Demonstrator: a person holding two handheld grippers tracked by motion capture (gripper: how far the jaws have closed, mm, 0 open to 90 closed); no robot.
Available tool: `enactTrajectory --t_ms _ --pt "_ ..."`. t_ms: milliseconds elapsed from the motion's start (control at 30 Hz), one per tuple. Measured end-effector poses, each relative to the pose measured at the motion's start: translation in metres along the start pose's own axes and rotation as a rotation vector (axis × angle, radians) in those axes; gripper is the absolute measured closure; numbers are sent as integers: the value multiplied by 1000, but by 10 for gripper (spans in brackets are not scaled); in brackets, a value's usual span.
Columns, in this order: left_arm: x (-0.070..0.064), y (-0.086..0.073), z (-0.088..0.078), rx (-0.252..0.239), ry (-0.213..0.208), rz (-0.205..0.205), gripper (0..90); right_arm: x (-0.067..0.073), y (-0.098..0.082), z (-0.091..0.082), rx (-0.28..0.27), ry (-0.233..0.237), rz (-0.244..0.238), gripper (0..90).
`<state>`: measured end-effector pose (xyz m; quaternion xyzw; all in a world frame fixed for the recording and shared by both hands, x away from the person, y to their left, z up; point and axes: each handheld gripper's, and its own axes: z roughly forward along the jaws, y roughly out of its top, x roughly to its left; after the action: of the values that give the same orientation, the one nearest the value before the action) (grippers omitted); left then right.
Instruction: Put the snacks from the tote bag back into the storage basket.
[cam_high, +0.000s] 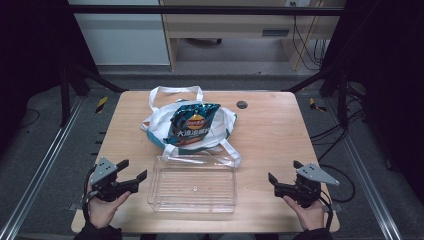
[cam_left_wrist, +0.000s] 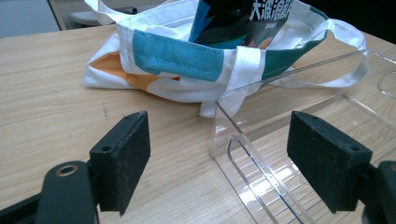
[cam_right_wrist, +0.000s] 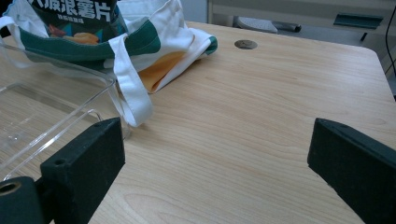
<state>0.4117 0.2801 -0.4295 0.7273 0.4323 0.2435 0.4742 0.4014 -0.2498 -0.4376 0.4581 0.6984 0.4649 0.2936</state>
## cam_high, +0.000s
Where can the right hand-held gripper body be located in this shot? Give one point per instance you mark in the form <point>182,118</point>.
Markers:
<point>313,175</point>

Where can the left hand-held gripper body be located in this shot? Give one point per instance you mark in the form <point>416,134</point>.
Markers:
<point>103,171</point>

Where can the white tote bag teal trim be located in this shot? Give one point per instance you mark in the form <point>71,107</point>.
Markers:
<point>159,121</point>

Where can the clear plastic storage box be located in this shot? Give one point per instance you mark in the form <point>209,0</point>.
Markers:
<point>193,200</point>

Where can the blue potato chips packet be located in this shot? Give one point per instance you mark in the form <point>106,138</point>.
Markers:
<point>193,125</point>

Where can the person's left hand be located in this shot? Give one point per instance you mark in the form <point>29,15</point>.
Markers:
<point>103,211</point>

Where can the person's right hand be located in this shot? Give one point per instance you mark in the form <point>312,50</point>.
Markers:
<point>311,216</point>

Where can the yellow black tape strip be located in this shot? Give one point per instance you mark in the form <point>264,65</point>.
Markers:
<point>314,104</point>
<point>101,104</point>

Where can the round black table grommet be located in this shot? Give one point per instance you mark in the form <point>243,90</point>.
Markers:
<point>242,104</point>

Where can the white cabinet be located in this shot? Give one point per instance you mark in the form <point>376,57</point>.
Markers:
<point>123,40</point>

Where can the aluminium floor rail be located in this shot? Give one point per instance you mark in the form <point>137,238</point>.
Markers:
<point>50,156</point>
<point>366,186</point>

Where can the black metal frame strut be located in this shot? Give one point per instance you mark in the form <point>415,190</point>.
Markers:
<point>65,96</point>
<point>341,100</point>

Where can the black horizontal frame bar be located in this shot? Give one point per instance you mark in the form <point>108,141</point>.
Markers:
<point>206,10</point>

